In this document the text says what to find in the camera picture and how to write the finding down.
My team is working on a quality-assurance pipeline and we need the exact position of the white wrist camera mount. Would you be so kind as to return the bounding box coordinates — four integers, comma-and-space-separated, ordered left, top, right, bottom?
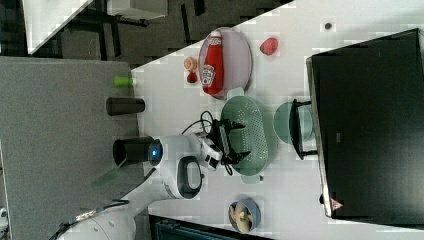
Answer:
199, 135, 223, 171

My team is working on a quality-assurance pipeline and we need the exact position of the blue bowl with chips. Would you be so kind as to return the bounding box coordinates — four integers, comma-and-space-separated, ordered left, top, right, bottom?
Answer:
228, 198, 261, 234

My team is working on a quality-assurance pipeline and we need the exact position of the green marker cap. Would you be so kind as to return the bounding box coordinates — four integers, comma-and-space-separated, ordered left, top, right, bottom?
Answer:
114, 76, 137, 88

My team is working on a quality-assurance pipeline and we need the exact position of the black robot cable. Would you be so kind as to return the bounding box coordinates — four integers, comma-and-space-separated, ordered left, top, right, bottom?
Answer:
180, 110, 215, 136

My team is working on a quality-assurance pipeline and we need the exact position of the large black cylinder post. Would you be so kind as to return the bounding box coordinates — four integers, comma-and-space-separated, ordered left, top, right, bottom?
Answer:
113, 136, 153, 166

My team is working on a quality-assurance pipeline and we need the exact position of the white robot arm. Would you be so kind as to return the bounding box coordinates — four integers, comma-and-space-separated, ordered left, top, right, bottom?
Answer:
49, 119, 248, 240

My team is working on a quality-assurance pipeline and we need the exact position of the green round plate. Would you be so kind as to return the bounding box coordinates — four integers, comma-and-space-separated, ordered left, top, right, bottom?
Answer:
273, 102, 314, 144

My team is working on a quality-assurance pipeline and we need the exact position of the black toaster oven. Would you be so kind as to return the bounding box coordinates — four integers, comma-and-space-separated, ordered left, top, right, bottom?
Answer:
305, 28, 424, 229

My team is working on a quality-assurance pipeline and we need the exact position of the small red strawberry toy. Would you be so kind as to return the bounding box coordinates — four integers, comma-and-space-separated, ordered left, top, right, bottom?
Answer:
187, 72, 197, 83

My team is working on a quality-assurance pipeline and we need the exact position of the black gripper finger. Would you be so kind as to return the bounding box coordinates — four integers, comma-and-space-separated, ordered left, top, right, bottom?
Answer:
228, 151, 250, 164
224, 119, 244, 131

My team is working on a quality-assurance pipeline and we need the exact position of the white background table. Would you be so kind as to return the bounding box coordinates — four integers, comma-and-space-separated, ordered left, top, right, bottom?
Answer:
21, 0, 94, 55

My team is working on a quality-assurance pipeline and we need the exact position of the red ketchup bottle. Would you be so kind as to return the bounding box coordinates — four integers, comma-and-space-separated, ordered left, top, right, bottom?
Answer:
201, 31, 224, 95

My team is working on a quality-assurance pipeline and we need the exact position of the green oval strainer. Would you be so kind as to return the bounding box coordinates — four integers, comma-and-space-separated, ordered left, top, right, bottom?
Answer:
221, 88, 278, 184

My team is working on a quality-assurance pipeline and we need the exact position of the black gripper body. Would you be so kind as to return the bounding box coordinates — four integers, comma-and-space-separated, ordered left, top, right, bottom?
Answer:
210, 119, 230, 164

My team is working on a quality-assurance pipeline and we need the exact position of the large red strawberry toy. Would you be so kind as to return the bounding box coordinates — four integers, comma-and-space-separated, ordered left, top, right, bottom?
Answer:
260, 37, 279, 56

